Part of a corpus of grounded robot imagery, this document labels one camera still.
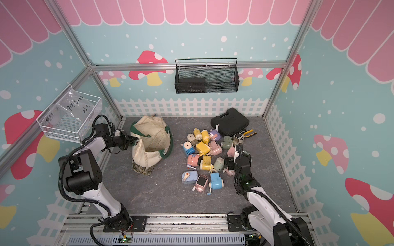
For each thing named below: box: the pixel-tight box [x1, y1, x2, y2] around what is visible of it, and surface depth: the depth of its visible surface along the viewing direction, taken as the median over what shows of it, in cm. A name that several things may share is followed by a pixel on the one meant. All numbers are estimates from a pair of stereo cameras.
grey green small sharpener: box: [213, 156, 225, 172], surface depth 89 cm
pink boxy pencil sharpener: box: [226, 146, 235, 158], surface depth 94 cm
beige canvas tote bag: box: [130, 115, 173, 177], surface depth 93 cm
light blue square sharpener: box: [181, 170, 199, 183], surface depth 85 cm
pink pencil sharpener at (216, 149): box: [208, 140, 223, 156], surface depth 98 cm
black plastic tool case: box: [210, 107, 250, 137], surface depth 115 cm
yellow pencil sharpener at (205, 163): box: [199, 155, 214, 171], surface depth 93 cm
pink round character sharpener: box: [186, 153, 201, 167], surface depth 93 cm
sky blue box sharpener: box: [206, 172, 225, 196], surface depth 85 cm
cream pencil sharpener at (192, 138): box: [187, 133, 199, 147], surface depth 102 cm
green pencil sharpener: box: [220, 135, 234, 150], surface depth 101 cm
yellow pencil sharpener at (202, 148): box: [195, 141, 211, 156], surface depth 100 cm
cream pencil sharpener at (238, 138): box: [232, 132, 245, 146], surface depth 102 cm
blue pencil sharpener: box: [180, 140, 196, 156], surface depth 98 cm
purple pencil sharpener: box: [208, 124, 222, 141], surface depth 104 cm
